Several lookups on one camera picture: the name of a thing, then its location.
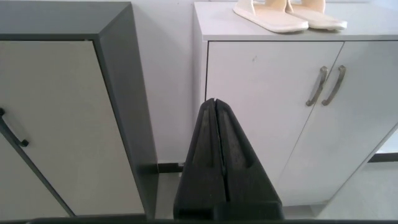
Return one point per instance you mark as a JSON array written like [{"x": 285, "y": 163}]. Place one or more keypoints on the dark grey cabinet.
[{"x": 124, "y": 77}]

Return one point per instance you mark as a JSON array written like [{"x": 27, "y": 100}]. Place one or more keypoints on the white cabinet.
[{"x": 224, "y": 21}]

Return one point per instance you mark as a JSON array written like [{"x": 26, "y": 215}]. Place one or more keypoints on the white cabinet door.
[{"x": 18, "y": 193}]

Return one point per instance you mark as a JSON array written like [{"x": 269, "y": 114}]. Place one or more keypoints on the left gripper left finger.
[{"x": 199, "y": 186}]

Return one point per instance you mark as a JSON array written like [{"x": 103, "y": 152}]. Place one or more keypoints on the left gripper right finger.
[{"x": 248, "y": 189}]

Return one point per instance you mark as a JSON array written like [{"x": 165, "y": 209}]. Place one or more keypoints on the cream slipper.
[
  {"x": 273, "y": 18},
  {"x": 323, "y": 20}
]

